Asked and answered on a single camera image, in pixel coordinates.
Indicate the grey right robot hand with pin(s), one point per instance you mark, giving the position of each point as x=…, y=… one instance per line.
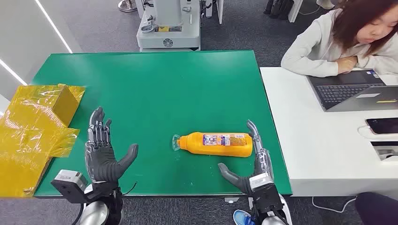
x=259, y=164

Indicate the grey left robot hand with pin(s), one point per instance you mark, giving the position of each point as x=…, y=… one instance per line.
x=101, y=161

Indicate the orange detergent bottle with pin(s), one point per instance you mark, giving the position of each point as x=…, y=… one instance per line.
x=217, y=146

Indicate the white robot base machine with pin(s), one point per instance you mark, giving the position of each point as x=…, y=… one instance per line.
x=169, y=32

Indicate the blue shoe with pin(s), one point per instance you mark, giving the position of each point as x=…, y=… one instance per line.
x=242, y=218

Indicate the white desk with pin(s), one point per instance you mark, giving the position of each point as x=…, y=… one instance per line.
x=320, y=146

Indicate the yellow film-wrapped cardboard box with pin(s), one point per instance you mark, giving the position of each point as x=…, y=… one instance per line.
x=28, y=139

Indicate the green table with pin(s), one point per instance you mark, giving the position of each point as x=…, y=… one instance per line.
x=161, y=93

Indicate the grey laptop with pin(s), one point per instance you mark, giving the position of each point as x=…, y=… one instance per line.
x=345, y=91

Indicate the black rounded object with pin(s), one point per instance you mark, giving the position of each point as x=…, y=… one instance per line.
x=377, y=209

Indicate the white box device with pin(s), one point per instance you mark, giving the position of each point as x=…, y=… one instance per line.
x=385, y=150

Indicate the person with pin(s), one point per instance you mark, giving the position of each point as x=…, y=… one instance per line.
x=314, y=46

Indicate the black smartphone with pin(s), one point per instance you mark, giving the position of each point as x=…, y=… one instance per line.
x=384, y=125

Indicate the person's hand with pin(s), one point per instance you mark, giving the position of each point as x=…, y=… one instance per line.
x=345, y=64

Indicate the black bags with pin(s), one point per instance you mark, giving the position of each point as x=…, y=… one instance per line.
x=278, y=8

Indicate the white desk leg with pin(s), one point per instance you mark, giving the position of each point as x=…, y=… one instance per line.
x=294, y=11

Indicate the chrome stanchion base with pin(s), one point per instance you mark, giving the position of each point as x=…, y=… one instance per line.
x=127, y=5

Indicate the white shoe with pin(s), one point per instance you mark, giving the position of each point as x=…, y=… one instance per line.
x=326, y=3

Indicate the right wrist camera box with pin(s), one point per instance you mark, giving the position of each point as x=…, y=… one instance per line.
x=260, y=180

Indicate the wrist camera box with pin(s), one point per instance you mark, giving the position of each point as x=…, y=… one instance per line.
x=260, y=180
x=69, y=180

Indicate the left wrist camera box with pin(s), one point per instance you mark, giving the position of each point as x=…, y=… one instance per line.
x=69, y=180

